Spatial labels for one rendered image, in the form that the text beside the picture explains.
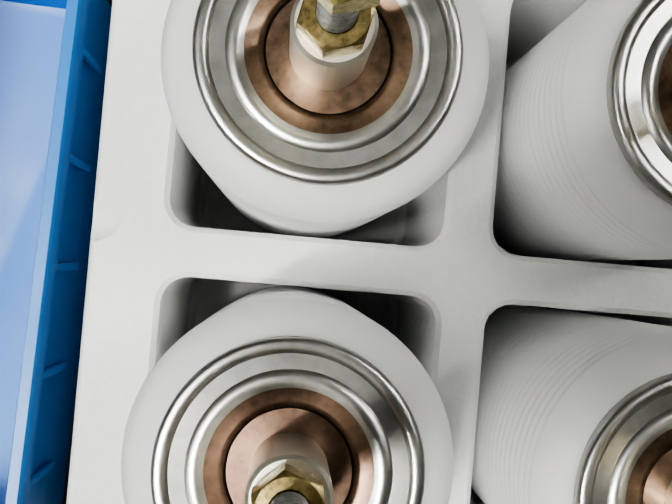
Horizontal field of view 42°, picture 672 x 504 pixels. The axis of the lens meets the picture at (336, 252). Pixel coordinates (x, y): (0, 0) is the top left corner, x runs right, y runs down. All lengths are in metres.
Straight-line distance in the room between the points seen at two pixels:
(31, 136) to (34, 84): 0.03
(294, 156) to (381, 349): 0.06
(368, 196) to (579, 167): 0.06
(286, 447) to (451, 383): 0.11
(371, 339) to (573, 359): 0.07
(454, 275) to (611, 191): 0.08
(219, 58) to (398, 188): 0.06
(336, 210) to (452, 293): 0.09
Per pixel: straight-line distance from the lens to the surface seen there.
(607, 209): 0.27
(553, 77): 0.28
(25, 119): 0.52
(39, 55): 0.52
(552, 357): 0.30
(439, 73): 0.25
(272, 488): 0.21
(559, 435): 0.27
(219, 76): 0.25
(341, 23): 0.21
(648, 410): 0.27
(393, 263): 0.32
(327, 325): 0.25
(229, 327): 0.25
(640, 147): 0.26
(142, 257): 0.32
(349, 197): 0.25
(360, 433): 0.25
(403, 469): 0.25
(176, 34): 0.26
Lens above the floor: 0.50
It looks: 86 degrees down
